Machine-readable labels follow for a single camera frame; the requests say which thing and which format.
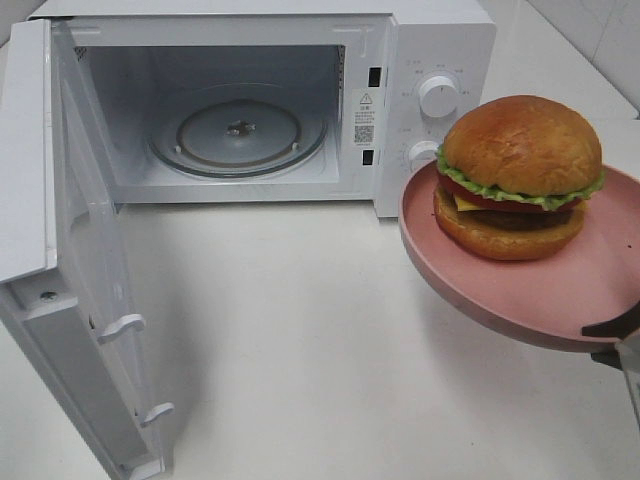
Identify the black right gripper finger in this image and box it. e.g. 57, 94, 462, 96
581, 307, 639, 340

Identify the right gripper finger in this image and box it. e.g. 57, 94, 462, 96
590, 352, 623, 371

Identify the pink plate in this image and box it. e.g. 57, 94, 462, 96
399, 164, 639, 352

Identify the toy burger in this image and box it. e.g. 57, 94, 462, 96
433, 95, 605, 261

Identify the white control knob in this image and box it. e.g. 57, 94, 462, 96
418, 73, 460, 118
408, 140, 439, 172

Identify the white microwave door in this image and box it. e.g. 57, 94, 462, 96
1, 19, 174, 479

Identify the warning label sticker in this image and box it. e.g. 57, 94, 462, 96
351, 88, 377, 148

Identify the glass turntable plate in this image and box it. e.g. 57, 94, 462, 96
147, 83, 332, 179

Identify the white microwave oven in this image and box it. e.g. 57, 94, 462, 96
34, 1, 496, 217

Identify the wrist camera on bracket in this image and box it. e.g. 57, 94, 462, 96
616, 333, 640, 424

